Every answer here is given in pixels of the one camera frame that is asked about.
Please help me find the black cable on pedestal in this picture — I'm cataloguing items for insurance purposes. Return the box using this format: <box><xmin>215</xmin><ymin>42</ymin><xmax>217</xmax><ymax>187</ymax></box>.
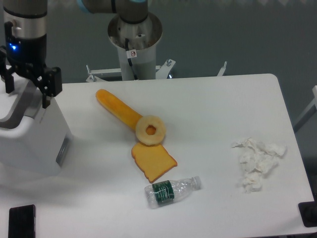
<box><xmin>125</xmin><ymin>37</ymin><xmax>138</xmax><ymax>80</ymax></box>

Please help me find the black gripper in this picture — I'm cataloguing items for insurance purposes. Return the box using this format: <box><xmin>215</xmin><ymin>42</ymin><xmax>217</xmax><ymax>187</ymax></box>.
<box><xmin>0</xmin><ymin>21</ymin><xmax>62</xmax><ymax>109</ymax></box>

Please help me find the black device at table edge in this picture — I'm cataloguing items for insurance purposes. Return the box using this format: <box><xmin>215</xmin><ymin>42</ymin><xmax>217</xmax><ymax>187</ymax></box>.
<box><xmin>298</xmin><ymin>201</ymin><xmax>317</xmax><ymax>228</ymax></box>

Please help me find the crumpled white tissue paper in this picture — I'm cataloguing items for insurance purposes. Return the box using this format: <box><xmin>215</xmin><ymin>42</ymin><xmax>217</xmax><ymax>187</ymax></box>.
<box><xmin>231</xmin><ymin>137</ymin><xmax>287</xmax><ymax>193</ymax></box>

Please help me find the beige donut ring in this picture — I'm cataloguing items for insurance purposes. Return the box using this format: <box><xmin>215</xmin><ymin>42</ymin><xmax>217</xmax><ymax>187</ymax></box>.
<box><xmin>135</xmin><ymin>115</ymin><xmax>166</xmax><ymax>145</ymax></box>

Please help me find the white furniture edge right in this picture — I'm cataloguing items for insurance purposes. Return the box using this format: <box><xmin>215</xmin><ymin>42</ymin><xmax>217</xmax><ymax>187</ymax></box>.
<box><xmin>293</xmin><ymin>85</ymin><xmax>317</xmax><ymax>133</ymax></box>

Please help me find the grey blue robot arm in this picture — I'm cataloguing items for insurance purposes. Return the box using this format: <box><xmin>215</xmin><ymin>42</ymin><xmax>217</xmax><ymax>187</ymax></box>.
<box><xmin>0</xmin><ymin>0</ymin><xmax>148</xmax><ymax>109</ymax></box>

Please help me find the white metal base frame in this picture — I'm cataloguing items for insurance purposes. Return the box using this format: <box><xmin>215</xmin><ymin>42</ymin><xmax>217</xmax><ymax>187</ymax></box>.
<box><xmin>85</xmin><ymin>59</ymin><xmax>228</xmax><ymax>83</ymax></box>

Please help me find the black phone on table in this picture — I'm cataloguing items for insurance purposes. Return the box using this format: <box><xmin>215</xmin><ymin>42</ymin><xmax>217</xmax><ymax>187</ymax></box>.
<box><xmin>8</xmin><ymin>204</ymin><xmax>36</xmax><ymax>238</ymax></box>

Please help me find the long orange bread stick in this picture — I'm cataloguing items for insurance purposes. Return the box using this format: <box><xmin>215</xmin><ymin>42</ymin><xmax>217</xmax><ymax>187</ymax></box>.
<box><xmin>95</xmin><ymin>89</ymin><xmax>142</xmax><ymax>131</ymax></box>

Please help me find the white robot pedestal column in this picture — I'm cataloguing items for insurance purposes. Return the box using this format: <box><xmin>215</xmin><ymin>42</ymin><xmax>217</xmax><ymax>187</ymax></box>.
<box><xmin>107</xmin><ymin>13</ymin><xmax>162</xmax><ymax>80</ymax></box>

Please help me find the white trash can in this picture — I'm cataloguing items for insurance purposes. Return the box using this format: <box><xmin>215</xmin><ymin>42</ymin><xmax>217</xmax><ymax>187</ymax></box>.
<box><xmin>0</xmin><ymin>73</ymin><xmax>72</xmax><ymax>176</ymax></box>

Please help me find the orange toast slice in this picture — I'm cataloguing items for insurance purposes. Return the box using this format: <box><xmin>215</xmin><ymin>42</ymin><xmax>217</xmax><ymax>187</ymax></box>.
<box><xmin>131</xmin><ymin>142</ymin><xmax>178</xmax><ymax>183</ymax></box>

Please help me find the clear plastic water bottle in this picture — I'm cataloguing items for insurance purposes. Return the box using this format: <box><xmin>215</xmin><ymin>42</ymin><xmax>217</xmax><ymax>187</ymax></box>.
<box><xmin>144</xmin><ymin>176</ymin><xmax>202</xmax><ymax>209</ymax></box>

